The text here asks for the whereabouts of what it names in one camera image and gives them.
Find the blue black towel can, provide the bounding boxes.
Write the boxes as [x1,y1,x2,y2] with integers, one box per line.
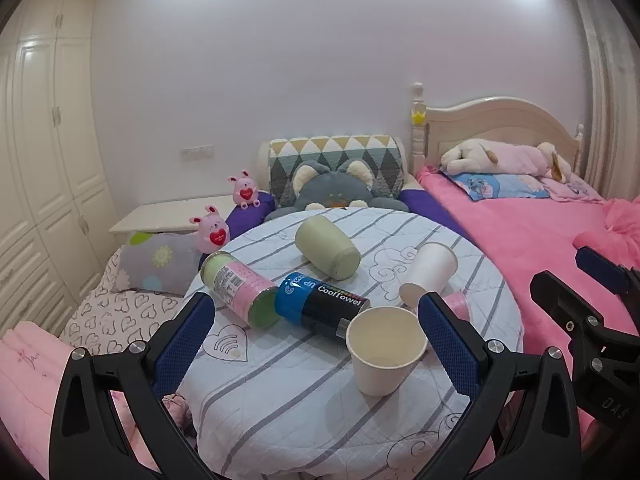
[274,272,370,339]

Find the pink white plush dog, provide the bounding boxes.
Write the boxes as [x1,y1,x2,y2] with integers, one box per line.
[439,139,572,183]

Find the pink green canister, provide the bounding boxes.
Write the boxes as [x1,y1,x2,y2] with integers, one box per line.
[200,252,279,330]

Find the pink bunny toy far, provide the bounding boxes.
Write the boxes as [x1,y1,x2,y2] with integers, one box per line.
[228,170,260,210]

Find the grey cat plush cushion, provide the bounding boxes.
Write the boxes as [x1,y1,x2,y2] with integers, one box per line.
[266,159,409,221]

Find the cream wardrobe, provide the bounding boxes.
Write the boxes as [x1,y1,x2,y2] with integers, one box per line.
[1,0,117,335]

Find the light pink quilt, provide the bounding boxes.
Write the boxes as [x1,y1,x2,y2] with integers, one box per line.
[1,322,184,479]

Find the triangle pattern pillow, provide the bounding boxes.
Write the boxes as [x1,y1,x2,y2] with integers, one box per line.
[258,134,407,207]

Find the purple blanket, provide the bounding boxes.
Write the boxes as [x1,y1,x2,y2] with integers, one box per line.
[226,188,473,242]

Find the pink bunny toy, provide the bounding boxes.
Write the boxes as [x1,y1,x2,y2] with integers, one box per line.
[228,170,260,210]
[190,205,230,255]

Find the cream curtain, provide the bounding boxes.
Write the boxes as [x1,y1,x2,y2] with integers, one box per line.
[575,0,639,200]

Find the wall socket panel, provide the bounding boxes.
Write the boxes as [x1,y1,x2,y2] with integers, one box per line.
[180,144,214,162]

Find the heart pattern sheet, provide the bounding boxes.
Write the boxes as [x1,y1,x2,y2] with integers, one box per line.
[58,248,183,356]

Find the cream wooden headboard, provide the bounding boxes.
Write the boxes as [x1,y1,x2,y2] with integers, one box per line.
[407,82,585,174]

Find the grey flower cushion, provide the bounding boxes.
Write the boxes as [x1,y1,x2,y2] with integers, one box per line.
[113,232,202,296]

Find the pink fleece blanket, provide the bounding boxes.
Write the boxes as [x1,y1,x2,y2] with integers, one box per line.
[416,168,639,353]

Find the pink bunny toy near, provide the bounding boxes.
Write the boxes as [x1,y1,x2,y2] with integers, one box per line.
[190,205,230,255]

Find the white nightstand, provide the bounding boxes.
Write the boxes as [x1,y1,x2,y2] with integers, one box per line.
[110,195,235,234]

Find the light green cup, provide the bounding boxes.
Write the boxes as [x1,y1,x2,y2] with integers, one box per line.
[295,214,361,281]

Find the white paper cup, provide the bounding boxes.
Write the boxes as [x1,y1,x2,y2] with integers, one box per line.
[399,242,458,310]
[345,307,427,398]

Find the blue cartoon pillow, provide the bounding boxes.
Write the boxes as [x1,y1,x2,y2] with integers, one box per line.
[442,171,550,202]

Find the striped white quilt cover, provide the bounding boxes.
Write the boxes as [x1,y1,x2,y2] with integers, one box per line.
[179,208,524,479]

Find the pink paper cup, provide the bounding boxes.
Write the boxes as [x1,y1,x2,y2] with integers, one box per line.
[444,292,471,322]

